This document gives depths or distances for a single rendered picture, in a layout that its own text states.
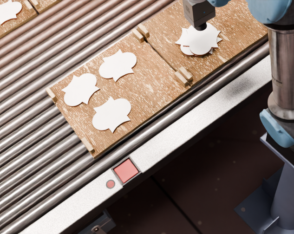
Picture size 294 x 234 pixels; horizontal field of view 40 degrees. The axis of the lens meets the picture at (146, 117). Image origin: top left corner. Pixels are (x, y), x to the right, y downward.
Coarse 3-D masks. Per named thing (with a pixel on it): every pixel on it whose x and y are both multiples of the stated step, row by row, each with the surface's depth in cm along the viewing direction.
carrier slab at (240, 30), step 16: (240, 0) 154; (160, 16) 157; (176, 16) 156; (224, 16) 152; (240, 16) 150; (160, 32) 153; (176, 32) 152; (224, 32) 148; (240, 32) 147; (256, 32) 145; (160, 48) 150; (176, 48) 148; (224, 48) 144; (240, 48) 143; (176, 64) 145; (192, 64) 144; (208, 64) 142; (224, 64) 142
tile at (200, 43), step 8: (208, 24) 148; (192, 32) 147; (200, 32) 147; (208, 32) 146; (216, 32) 145; (192, 40) 146; (200, 40) 145; (208, 40) 144; (216, 40) 145; (192, 48) 144; (200, 48) 143; (208, 48) 143
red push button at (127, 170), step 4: (128, 160) 131; (124, 164) 130; (128, 164) 130; (132, 164) 130; (116, 168) 130; (120, 168) 130; (124, 168) 130; (128, 168) 129; (132, 168) 129; (116, 172) 130; (120, 172) 129; (124, 172) 129; (128, 172) 129; (132, 172) 128; (136, 172) 128; (120, 176) 129; (124, 176) 128; (128, 176) 128; (132, 176) 128; (124, 180) 128
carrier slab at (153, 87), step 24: (120, 48) 153; (144, 48) 151; (72, 72) 151; (96, 72) 149; (144, 72) 146; (168, 72) 144; (96, 96) 144; (120, 96) 142; (144, 96) 141; (168, 96) 139; (72, 120) 141; (144, 120) 136; (96, 144) 135
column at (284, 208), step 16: (272, 176) 213; (288, 176) 149; (256, 192) 210; (272, 192) 201; (288, 192) 158; (240, 208) 208; (256, 208) 206; (272, 208) 196; (288, 208) 172; (256, 224) 203; (272, 224) 191; (288, 224) 190
